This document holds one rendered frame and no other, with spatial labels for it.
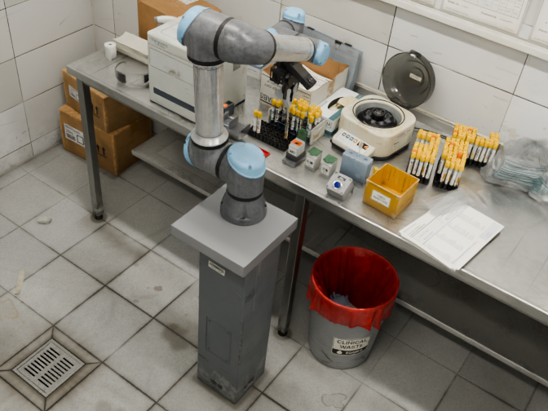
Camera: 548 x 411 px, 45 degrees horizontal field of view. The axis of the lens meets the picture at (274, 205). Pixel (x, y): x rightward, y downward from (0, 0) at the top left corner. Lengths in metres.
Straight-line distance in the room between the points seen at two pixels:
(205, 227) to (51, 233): 1.49
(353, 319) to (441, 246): 0.55
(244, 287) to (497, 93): 1.18
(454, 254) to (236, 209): 0.71
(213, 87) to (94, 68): 1.12
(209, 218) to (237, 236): 0.12
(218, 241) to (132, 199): 1.60
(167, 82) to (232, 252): 0.86
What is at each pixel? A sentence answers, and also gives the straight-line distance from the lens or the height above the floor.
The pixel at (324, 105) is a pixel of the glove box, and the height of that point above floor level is 0.94.
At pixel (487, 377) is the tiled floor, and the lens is 3.08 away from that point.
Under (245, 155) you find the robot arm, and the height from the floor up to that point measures 1.14.
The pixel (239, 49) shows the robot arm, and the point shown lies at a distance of 1.76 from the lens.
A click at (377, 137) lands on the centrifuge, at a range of 2.45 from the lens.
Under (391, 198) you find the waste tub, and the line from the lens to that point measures 2.23.
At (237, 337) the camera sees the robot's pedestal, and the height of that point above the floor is 0.43.
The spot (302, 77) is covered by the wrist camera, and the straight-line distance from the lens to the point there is 2.30.
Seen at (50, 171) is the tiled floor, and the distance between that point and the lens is 3.82.
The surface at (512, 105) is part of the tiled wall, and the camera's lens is 2.61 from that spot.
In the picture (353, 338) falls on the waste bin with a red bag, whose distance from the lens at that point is 2.70.
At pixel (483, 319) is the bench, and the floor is 0.27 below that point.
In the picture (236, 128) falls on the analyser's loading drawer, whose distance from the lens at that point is 2.50.
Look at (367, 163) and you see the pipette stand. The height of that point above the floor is 0.98.
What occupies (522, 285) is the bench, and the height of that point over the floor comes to 0.87.
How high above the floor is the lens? 2.34
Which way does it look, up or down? 41 degrees down
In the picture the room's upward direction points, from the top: 7 degrees clockwise
